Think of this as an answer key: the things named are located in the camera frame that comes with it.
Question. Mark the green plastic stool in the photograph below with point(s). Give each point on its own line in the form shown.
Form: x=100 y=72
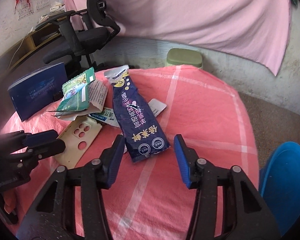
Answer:
x=180 y=56

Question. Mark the pink wall sheet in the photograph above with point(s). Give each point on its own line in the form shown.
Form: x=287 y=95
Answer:
x=257 y=30

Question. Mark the person left hand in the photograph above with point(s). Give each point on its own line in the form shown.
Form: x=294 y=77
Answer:
x=10 y=200

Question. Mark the dark blue snack pouch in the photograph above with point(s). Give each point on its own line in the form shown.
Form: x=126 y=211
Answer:
x=143 y=135

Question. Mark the wooden desk shelf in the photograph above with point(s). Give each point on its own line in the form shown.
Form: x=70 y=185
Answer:
x=26 y=47

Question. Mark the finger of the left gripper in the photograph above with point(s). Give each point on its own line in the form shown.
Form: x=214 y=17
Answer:
x=42 y=151
x=40 y=138

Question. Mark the black office chair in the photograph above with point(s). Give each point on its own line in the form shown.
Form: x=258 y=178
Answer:
x=101 y=29

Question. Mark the stack of books papers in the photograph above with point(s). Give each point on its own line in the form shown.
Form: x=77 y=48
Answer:
x=56 y=8

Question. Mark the green wrapper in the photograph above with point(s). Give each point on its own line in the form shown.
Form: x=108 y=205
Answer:
x=76 y=94

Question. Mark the white paper medicine box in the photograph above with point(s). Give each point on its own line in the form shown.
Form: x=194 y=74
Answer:
x=97 y=96

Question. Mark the blue plastic basin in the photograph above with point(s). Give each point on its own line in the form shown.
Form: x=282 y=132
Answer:
x=280 y=188

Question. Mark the blue cardboard box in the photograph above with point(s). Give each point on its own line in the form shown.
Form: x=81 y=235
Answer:
x=36 y=90

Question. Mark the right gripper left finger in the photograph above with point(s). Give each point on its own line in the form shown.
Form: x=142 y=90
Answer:
x=111 y=160

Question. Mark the wall calendar sheets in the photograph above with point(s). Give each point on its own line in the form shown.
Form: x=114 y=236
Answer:
x=24 y=11

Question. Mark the white paper label tag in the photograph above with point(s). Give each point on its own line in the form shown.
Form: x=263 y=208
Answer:
x=156 y=106

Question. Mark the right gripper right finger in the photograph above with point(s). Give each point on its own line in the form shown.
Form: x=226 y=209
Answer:
x=186 y=158

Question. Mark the white blue sachet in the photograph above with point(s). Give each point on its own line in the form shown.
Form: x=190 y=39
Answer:
x=107 y=116

